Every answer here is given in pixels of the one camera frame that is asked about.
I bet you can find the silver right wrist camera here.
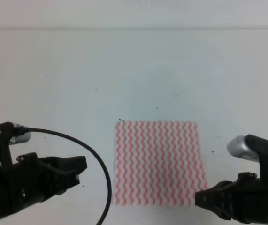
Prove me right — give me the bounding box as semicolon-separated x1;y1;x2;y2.
227;135;268;180

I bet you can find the black left camera cable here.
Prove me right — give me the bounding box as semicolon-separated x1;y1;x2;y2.
18;127;113;225

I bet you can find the pink white wavy striped towel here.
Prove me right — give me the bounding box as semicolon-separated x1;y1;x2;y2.
113;120;207;207

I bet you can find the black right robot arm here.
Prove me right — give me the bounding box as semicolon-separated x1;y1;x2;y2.
195;172;268;224

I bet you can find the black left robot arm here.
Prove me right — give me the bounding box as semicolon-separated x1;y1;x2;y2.
0;153;87;219

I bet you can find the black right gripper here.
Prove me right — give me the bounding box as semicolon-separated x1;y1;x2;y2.
195;173;268;222

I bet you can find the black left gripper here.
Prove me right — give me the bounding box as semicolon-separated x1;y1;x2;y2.
3;153;87;211

